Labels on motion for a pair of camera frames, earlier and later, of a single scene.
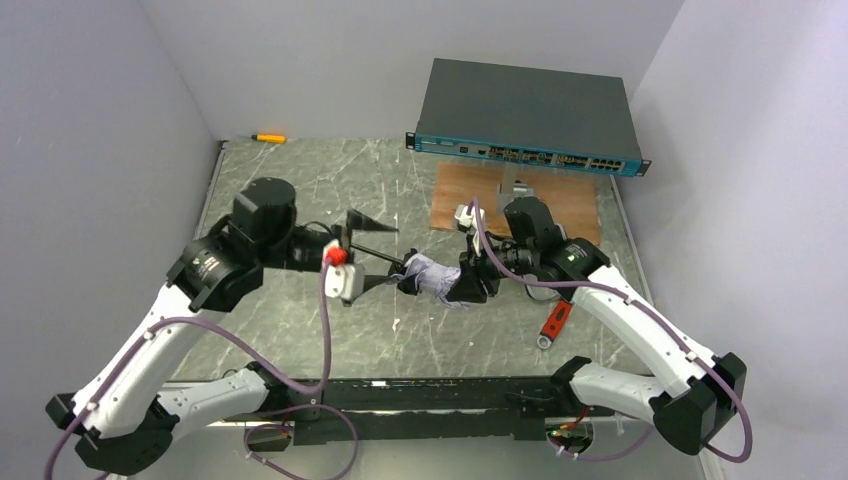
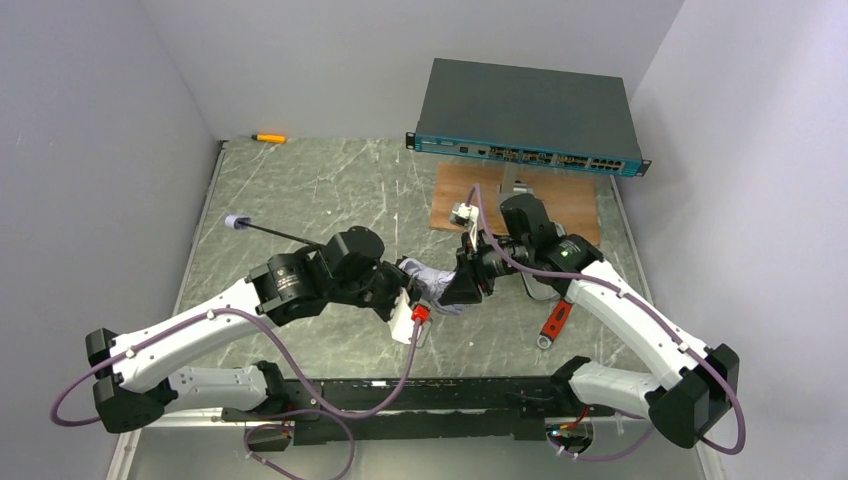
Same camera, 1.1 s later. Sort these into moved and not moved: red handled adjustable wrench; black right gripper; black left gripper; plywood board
Moved: black left gripper
Not moved: black right gripper; plywood board; red handled adjustable wrench
